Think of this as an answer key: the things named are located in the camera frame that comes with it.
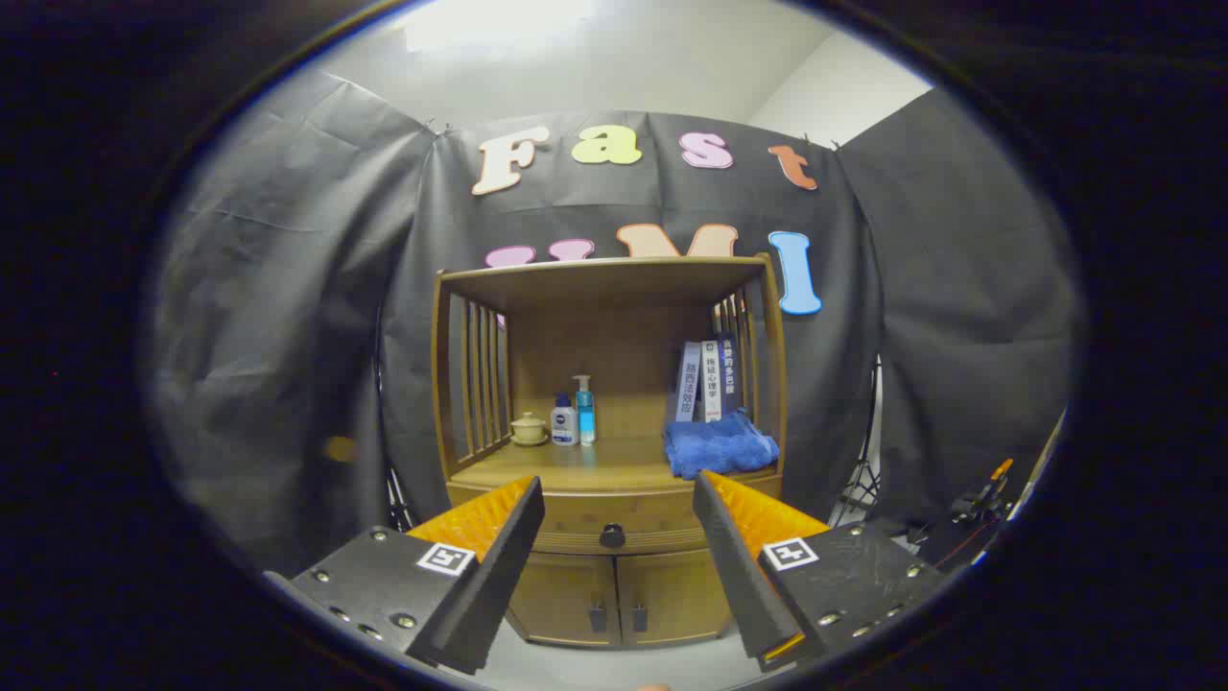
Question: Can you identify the blue pump bottle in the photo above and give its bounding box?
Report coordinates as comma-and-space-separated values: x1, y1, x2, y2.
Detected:
573, 374, 598, 445

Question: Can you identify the wooden cabinet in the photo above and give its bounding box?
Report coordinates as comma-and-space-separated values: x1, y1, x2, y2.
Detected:
430, 252, 790, 650

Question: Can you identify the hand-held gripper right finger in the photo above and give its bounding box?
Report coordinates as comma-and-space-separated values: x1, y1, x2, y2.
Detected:
693, 469, 946, 673

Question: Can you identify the dark blue book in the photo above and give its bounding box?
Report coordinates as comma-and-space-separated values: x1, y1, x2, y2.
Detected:
720, 333, 742, 418

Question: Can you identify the grey book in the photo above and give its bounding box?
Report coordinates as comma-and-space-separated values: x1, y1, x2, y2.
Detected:
674, 342, 702, 423

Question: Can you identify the black backdrop cloth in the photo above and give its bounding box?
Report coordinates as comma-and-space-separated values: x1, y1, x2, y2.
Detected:
144, 72, 1085, 577

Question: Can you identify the black clamp with orange tip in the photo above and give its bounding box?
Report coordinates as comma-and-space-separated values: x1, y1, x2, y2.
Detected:
950, 459, 1016, 529

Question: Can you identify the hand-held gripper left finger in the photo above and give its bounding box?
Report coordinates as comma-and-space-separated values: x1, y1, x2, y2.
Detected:
264, 475, 546, 676

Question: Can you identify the blue folded towel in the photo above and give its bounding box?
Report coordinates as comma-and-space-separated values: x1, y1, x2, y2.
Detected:
664, 408, 780, 481

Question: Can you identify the wooden countertop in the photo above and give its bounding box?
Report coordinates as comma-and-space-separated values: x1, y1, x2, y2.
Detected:
451, 434, 780, 492

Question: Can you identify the wooden drawer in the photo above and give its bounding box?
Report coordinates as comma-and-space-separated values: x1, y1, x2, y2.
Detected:
447, 468, 783, 558

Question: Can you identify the wooden cabinet door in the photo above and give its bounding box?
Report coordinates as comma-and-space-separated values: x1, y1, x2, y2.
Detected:
617, 549, 735, 644
508, 555, 620, 646

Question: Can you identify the black tripod stand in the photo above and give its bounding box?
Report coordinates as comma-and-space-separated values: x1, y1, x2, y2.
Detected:
830, 355, 884, 524
379, 461, 415, 534

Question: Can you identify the white spine book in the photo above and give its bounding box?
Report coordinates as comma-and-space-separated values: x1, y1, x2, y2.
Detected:
701, 338, 722, 423

